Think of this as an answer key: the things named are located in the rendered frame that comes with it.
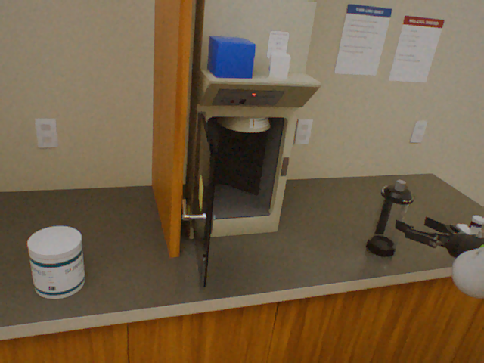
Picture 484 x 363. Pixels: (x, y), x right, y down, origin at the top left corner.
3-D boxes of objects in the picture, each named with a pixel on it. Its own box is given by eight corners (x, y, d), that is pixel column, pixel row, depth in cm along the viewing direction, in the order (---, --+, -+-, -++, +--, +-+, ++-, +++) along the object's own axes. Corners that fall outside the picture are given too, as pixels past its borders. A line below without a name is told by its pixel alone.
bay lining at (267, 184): (186, 184, 159) (190, 93, 143) (250, 181, 167) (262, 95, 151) (200, 219, 138) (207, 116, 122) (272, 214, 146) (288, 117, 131)
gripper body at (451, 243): (482, 234, 112) (455, 223, 121) (458, 237, 109) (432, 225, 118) (477, 260, 114) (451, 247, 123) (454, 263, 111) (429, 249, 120)
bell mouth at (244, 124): (211, 113, 142) (212, 98, 140) (259, 114, 148) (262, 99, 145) (224, 132, 128) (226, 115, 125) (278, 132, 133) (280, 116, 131)
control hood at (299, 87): (197, 103, 119) (199, 68, 115) (299, 105, 130) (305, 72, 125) (206, 116, 110) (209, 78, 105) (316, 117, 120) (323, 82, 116)
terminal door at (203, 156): (194, 229, 137) (203, 112, 119) (203, 293, 111) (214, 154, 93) (192, 229, 137) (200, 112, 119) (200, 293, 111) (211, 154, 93)
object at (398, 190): (376, 193, 141) (381, 175, 138) (398, 191, 144) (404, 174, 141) (392, 206, 134) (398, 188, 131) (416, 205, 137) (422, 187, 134)
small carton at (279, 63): (268, 72, 119) (270, 51, 116) (285, 75, 119) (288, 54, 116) (268, 77, 114) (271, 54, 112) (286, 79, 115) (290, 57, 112)
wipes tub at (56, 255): (37, 271, 118) (30, 227, 112) (85, 266, 123) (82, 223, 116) (31, 302, 108) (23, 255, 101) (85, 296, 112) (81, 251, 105)
